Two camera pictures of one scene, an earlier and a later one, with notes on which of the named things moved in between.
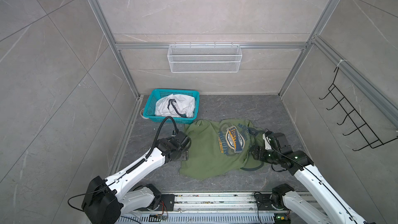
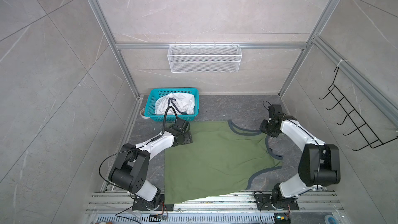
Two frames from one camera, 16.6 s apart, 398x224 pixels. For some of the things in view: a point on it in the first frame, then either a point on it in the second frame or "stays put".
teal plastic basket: x=149 y=112 stays put
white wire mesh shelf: x=204 y=58 stays put
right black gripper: x=258 y=153 → x=263 y=128
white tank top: x=176 y=105 stays put
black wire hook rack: x=368 y=135 stays put
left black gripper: x=185 y=155 → x=188 y=137
